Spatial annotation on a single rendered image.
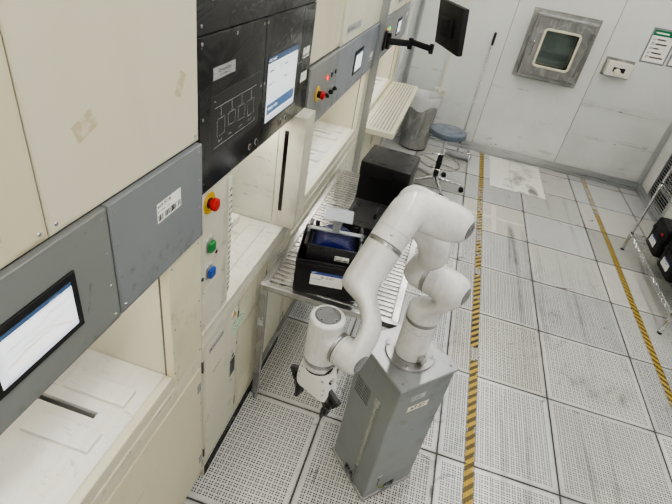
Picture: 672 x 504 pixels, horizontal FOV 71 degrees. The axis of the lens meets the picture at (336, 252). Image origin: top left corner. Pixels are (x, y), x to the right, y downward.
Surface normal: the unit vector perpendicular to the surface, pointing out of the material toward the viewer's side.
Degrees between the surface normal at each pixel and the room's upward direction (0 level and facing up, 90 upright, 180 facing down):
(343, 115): 90
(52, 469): 0
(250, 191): 90
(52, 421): 0
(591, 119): 90
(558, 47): 90
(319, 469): 0
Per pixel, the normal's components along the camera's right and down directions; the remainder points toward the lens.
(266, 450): 0.15, -0.81
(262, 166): -0.26, 0.52
